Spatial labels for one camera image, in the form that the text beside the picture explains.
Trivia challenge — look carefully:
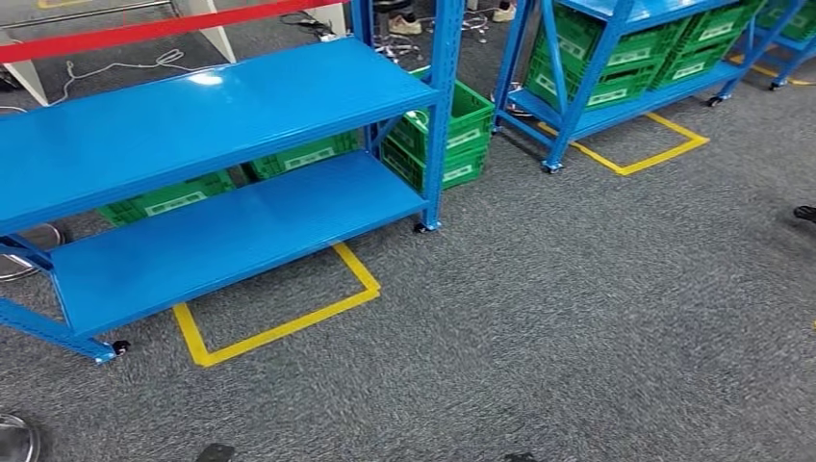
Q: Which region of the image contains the blue metal shelf rack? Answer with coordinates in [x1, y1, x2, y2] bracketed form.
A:
[768, 0, 816, 91]
[0, 0, 467, 366]
[492, 0, 807, 174]

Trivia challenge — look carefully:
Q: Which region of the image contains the stool with chrome base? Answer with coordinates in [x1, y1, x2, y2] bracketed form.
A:
[462, 11, 492, 43]

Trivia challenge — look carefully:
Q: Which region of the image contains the white desk leg panel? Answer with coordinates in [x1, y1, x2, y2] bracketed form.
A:
[305, 0, 348, 37]
[0, 60, 51, 107]
[175, 0, 237, 64]

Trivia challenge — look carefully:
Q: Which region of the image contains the black robot left foot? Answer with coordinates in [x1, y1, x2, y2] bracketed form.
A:
[193, 443, 237, 462]

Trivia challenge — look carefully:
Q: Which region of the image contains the red barrier belt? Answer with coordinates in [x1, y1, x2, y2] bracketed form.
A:
[0, 0, 348, 65]

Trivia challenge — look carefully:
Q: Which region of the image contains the steel desk crossbar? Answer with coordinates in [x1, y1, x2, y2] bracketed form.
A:
[0, 0, 174, 31]

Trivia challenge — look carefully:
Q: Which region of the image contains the chrome ring stool base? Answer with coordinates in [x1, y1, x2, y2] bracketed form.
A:
[489, 81, 533, 120]

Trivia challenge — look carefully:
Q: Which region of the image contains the black floor cable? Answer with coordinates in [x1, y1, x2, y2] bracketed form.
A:
[280, 11, 334, 37]

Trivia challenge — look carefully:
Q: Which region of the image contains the white floor cable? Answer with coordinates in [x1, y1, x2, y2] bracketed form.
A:
[49, 47, 193, 107]

